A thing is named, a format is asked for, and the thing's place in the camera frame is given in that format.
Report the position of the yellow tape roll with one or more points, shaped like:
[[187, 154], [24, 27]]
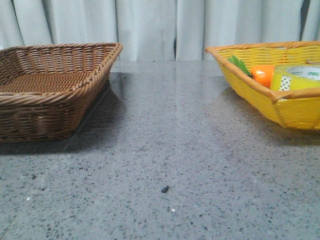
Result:
[[288, 77]]

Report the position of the small black debris piece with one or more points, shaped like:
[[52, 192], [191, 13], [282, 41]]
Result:
[[165, 189]]

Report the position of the white curtain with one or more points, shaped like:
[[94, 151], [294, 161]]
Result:
[[158, 30]]

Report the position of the orange toy carrot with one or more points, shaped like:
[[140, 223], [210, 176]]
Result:
[[262, 74]]

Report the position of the brown wicker basket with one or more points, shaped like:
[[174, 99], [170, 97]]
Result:
[[46, 89]]

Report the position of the yellow woven basket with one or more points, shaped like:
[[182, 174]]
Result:
[[299, 109]]

